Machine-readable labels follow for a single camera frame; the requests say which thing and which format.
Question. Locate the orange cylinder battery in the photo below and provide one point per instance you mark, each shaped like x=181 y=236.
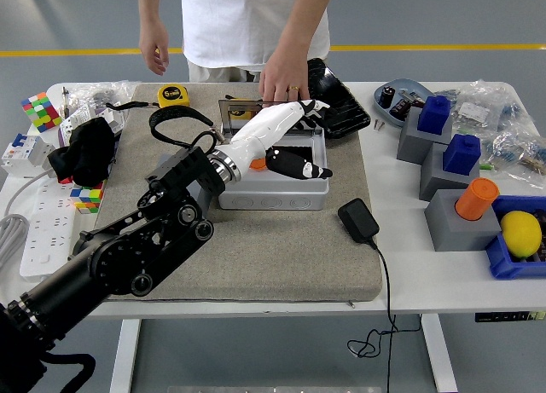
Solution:
x=475 y=199
x=258 y=164

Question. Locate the white circuit breaker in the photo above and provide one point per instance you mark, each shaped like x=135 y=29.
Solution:
x=25 y=154

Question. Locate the black table control panel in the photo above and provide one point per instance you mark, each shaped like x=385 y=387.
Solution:
x=499 y=317

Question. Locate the black cloth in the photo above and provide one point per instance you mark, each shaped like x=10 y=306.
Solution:
x=85 y=150

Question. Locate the small green connector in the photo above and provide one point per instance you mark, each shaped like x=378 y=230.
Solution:
x=486 y=167

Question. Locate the black glossy plastic tray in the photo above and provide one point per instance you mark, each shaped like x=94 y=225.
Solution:
x=345 y=111

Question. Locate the person's left hand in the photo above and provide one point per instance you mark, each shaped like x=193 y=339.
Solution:
x=283 y=79

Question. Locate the blue block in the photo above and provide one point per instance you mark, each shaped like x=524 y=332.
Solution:
x=433 y=116
x=460 y=156

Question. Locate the black power adapter plug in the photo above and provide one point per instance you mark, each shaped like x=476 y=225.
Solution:
x=358 y=220

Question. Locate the grey-brown mat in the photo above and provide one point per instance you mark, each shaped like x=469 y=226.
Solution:
x=264 y=256

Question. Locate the person's right forearm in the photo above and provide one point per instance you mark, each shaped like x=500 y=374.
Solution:
x=150 y=5

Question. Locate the small colourful puzzle cube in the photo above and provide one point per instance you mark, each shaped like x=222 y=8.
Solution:
x=87 y=197

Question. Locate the yellow lemon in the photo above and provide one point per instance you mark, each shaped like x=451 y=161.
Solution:
x=520 y=233

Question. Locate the black capacitor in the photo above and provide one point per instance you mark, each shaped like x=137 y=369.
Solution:
x=387 y=96

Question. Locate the person's right hand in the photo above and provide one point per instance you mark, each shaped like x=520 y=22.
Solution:
x=154 y=47

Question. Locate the dark brown capacitor pair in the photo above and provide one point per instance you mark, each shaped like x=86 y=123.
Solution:
x=401 y=108

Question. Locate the person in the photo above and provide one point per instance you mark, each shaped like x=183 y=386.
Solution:
x=239 y=26

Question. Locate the grey junction box clear lid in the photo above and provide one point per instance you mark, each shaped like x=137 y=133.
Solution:
x=273 y=199

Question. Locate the yellow square tape measure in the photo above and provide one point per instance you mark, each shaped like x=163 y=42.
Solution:
x=172 y=96

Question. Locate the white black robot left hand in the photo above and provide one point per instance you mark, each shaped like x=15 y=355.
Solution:
x=260 y=131

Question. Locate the large colourful puzzle cube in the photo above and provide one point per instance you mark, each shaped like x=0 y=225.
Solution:
x=40 y=111

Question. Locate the clear bag of metal parts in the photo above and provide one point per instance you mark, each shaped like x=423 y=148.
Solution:
x=106 y=92

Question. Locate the blue-grey oval dish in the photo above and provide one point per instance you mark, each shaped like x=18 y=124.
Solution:
x=394 y=82

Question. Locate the thin pen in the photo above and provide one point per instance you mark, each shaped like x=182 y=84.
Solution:
x=65 y=99

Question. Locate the clear bag with white label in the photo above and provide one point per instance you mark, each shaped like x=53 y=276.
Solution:
x=473 y=109

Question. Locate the small metal piece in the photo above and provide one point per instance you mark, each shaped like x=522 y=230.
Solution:
x=407 y=95

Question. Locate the clear bag of resistors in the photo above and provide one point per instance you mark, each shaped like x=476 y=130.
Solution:
x=516 y=150

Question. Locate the white table leg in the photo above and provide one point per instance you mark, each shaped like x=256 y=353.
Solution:
x=439 y=354
x=126 y=354

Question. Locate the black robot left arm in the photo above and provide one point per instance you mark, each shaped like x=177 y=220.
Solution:
x=128 y=256

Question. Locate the person's left forearm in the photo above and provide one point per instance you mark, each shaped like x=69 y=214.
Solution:
x=303 y=22

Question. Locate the grey cube holder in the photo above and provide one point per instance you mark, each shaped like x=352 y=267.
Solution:
x=452 y=235
x=202 y=201
x=435 y=175
x=411 y=146

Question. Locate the white power strip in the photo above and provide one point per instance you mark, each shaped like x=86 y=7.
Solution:
x=47 y=239

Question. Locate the blue plastic bin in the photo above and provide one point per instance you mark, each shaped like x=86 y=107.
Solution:
x=503 y=261

